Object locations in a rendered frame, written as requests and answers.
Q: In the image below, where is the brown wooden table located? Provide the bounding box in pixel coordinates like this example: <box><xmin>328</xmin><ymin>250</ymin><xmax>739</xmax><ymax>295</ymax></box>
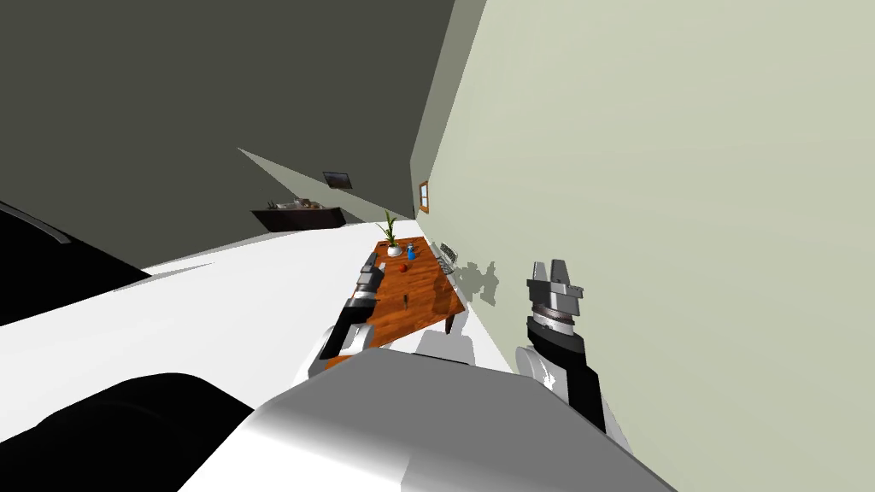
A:
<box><xmin>324</xmin><ymin>235</ymin><xmax>467</xmax><ymax>371</ymax></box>

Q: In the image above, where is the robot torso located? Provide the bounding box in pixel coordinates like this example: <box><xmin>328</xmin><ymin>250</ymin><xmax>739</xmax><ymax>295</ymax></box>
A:
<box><xmin>176</xmin><ymin>347</ymin><xmax>679</xmax><ymax>492</ymax></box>

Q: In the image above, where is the dark sideboard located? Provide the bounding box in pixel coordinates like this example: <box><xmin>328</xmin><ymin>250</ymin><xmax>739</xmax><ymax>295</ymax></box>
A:
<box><xmin>250</xmin><ymin>197</ymin><xmax>347</xmax><ymax>233</ymax></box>

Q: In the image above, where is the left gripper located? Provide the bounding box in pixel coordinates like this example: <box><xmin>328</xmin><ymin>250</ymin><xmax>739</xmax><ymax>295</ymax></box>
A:
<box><xmin>355</xmin><ymin>262</ymin><xmax>387</xmax><ymax>294</ymax></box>

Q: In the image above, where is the green plant in white pot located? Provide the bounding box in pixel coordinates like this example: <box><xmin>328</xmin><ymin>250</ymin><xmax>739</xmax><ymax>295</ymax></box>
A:
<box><xmin>375</xmin><ymin>209</ymin><xmax>404</xmax><ymax>258</ymax></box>

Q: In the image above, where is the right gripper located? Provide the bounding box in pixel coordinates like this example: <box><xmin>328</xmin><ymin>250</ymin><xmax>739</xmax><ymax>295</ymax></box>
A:
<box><xmin>526</xmin><ymin>259</ymin><xmax>585</xmax><ymax>319</ymax></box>

